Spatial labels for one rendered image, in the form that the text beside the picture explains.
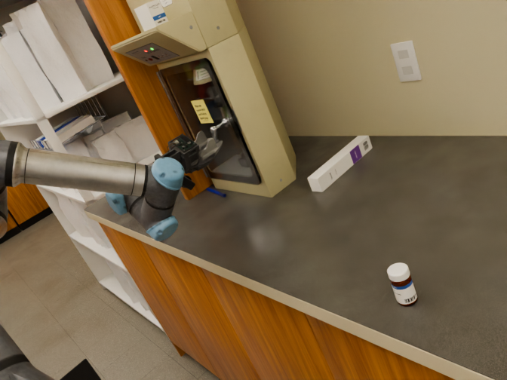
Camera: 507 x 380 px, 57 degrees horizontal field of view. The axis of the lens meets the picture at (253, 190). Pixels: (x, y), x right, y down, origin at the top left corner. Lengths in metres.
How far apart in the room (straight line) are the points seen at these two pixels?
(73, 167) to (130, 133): 1.52
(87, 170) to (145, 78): 0.61
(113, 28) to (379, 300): 1.14
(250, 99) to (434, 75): 0.51
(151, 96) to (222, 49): 0.39
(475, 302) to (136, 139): 2.05
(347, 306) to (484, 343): 0.24
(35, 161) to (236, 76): 0.58
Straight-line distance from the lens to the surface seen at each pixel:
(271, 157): 1.39
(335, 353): 1.10
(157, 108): 1.61
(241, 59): 1.34
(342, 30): 1.53
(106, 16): 1.59
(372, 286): 0.93
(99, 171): 1.06
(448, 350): 0.79
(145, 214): 1.15
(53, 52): 2.46
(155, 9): 1.32
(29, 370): 0.78
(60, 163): 1.06
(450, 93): 1.40
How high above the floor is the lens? 1.51
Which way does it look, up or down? 22 degrees down
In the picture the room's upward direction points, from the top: 24 degrees counter-clockwise
